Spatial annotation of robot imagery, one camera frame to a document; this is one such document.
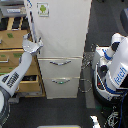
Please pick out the lower fridge drawer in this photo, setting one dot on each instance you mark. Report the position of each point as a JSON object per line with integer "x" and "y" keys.
{"x": 61, "y": 88}

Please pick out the white fridge body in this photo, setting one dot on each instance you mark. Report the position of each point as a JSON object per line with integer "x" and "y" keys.
{"x": 62, "y": 26}

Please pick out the fridge drawer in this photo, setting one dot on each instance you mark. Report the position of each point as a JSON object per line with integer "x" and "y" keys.
{"x": 61, "y": 88}
{"x": 60, "y": 68}

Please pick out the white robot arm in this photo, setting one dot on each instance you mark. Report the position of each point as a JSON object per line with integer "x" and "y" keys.
{"x": 10, "y": 81}

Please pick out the white fridge door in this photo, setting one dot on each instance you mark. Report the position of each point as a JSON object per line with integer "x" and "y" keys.
{"x": 64, "y": 31}

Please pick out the green android sticker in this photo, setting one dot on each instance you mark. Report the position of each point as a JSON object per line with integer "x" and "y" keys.
{"x": 43, "y": 9}

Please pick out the upper fridge drawer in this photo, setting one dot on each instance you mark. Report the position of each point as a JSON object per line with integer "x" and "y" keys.
{"x": 60, "y": 68}

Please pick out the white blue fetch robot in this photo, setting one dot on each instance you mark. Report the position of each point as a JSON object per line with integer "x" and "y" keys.
{"x": 110, "y": 70}

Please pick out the grey box on cabinet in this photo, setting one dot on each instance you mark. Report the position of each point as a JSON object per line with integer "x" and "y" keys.
{"x": 13, "y": 11}

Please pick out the wooden drawer cabinet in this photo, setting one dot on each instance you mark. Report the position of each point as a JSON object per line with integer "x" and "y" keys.
{"x": 10, "y": 52}

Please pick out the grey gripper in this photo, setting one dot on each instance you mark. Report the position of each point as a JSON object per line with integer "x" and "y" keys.
{"x": 31, "y": 47}

